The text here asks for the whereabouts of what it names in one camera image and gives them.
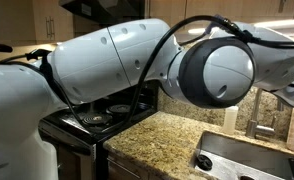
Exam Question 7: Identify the large coil burner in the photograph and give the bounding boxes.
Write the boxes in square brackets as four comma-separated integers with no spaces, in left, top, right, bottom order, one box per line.
[106,103,132,116]

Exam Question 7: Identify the under-cabinet light strip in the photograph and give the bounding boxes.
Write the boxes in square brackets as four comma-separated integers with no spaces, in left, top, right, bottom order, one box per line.
[186,18,294,36]

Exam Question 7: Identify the black sink drain stopper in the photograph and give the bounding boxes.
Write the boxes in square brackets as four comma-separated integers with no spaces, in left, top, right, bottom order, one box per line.
[196,154,214,172]

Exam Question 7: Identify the wooden lower cabinet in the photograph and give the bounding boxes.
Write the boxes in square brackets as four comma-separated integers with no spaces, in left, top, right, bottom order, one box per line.
[106,151,155,180]

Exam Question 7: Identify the black electric stove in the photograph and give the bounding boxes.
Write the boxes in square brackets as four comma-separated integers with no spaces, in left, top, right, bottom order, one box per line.
[38,84,158,180]

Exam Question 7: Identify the dark range hood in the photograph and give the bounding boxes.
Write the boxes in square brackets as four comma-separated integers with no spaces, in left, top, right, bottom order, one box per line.
[58,0,146,26]

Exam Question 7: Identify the wooden upper cabinets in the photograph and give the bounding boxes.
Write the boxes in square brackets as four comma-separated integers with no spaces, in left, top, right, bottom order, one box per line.
[148,0,294,25]

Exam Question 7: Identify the small coil burner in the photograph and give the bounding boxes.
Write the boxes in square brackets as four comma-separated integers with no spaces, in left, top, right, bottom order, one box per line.
[81,113,113,127]

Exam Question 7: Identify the wooden cabinet with two handles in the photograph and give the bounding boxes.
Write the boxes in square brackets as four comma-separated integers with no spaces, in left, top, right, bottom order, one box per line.
[0,0,75,46]

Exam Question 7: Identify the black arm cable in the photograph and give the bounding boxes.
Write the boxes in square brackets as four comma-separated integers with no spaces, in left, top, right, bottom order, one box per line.
[0,14,294,134]

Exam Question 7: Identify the steel sink basin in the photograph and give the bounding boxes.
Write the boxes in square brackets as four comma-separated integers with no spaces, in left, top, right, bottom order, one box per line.
[190,130,294,180]

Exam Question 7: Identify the steel gooseneck faucet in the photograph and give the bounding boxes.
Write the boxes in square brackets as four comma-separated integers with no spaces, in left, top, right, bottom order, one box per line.
[246,88,286,139]

